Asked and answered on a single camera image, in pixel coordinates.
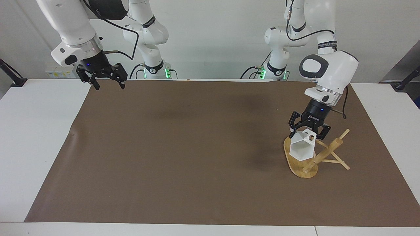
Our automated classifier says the black cable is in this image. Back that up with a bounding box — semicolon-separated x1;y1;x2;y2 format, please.
82;0;140;61
285;0;336;42
332;84;348;119
240;51;273;80
129;63;147;80

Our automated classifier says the white power strip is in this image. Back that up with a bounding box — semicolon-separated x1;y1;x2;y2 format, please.
45;67;78;79

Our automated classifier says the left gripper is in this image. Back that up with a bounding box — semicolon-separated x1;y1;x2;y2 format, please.
288;99;332;142

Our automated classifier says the wooden cup rack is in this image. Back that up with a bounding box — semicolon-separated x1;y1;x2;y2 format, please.
283;128;351;179

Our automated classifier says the black stand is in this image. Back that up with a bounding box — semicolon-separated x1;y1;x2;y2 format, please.
393;66;420;93
0;58;28;88

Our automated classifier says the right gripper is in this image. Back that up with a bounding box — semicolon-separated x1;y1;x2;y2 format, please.
76;52;128;91

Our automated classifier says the white angular cup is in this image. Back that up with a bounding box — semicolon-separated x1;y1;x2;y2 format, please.
290;128;317;162

